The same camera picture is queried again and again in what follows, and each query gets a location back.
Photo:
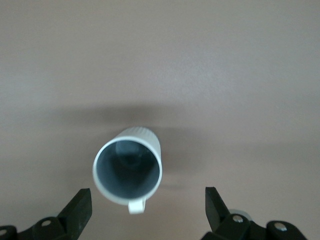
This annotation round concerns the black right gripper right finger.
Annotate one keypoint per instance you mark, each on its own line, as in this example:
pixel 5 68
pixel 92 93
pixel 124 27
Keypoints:
pixel 217 215

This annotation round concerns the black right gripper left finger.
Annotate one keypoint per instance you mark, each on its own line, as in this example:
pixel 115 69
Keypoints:
pixel 72 217

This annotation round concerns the white ribbed ceramic cup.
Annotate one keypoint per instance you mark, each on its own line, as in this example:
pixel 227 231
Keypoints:
pixel 130 177

